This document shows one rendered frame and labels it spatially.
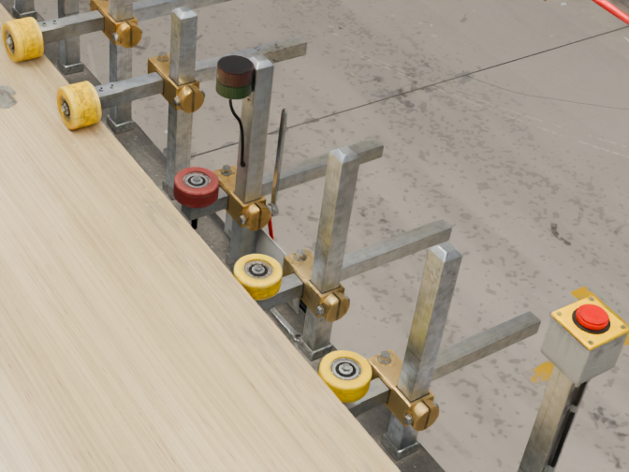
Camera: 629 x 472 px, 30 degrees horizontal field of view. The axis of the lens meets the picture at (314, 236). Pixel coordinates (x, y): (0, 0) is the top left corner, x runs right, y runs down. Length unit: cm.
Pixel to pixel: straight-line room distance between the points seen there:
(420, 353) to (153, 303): 43
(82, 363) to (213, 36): 262
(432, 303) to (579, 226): 200
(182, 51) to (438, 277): 75
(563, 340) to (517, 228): 212
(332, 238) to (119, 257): 35
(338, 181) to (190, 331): 32
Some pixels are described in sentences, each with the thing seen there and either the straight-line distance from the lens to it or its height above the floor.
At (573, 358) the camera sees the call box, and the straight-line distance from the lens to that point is 148.
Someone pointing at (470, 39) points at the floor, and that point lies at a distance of 446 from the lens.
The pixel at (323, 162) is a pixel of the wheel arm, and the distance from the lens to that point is 224.
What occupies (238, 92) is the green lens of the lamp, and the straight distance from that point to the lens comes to 193.
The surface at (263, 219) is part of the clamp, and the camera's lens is 212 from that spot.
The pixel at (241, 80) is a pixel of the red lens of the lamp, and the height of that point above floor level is 115.
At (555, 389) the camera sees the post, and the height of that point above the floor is 110.
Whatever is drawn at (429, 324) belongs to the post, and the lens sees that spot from 173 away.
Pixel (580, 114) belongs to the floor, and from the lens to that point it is 418.
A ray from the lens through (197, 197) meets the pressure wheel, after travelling 206.
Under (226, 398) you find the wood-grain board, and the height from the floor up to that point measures 90.
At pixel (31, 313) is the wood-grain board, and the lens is 185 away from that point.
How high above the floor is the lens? 219
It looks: 40 degrees down
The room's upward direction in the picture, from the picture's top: 8 degrees clockwise
